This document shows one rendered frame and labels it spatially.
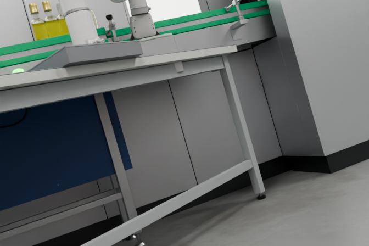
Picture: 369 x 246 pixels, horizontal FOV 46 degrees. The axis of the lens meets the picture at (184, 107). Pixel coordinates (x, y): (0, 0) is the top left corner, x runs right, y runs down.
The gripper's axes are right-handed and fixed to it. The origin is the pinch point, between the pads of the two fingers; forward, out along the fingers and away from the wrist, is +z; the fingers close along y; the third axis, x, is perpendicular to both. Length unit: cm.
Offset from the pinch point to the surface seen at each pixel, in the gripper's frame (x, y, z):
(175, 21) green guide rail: -22.1, -23.2, -8.1
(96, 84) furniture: 34.4, 29.6, 4.4
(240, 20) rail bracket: -9, -52, -3
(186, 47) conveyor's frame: -16.8, -24.5, 4.9
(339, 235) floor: 81, -27, 62
